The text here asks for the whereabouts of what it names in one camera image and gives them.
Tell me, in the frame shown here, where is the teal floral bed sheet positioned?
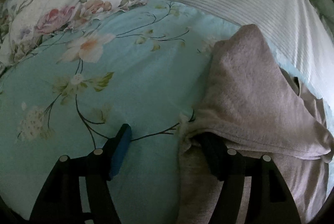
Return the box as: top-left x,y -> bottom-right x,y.
1,0 -> 239,223

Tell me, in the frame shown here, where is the white floral pillow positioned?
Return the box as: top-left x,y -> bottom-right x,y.
1,0 -> 147,70

